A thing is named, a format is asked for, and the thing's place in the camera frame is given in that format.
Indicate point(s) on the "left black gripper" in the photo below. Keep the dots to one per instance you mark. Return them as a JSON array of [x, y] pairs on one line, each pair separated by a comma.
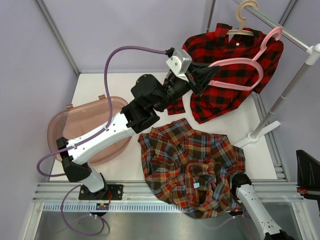
[[200, 75]]

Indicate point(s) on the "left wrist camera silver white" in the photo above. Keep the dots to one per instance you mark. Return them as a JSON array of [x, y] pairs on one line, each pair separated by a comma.
[[179, 63]]

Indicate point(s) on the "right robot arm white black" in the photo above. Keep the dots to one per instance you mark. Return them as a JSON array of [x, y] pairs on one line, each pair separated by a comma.
[[266, 226]]

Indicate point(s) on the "brown multicolour plaid shirt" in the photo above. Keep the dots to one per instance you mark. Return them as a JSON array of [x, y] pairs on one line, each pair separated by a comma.
[[191, 169]]

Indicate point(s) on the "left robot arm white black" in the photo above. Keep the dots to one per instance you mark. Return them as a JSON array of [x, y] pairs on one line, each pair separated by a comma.
[[150, 96]]

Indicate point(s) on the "pink translucent plastic basket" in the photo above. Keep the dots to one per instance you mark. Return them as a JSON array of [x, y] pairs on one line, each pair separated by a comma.
[[77, 121]]

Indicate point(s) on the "white slotted cable duct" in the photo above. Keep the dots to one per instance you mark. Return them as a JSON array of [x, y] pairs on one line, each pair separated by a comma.
[[122, 207]]

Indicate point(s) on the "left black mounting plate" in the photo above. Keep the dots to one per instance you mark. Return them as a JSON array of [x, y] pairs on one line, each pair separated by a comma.
[[114, 191]]

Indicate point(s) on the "silver white clothes rack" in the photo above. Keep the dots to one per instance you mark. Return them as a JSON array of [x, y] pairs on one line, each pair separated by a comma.
[[299, 114]]

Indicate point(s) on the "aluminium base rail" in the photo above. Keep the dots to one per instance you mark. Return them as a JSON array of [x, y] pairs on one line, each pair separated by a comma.
[[139, 192]]

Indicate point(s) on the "red black plaid shirt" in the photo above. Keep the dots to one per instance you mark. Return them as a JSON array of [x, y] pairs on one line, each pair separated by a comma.
[[216, 45]]

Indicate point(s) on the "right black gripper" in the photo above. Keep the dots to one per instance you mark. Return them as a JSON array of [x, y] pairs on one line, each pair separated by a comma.
[[309, 174]]

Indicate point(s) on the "beige plastic hanger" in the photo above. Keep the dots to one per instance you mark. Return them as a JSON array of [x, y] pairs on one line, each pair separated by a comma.
[[242, 20]]

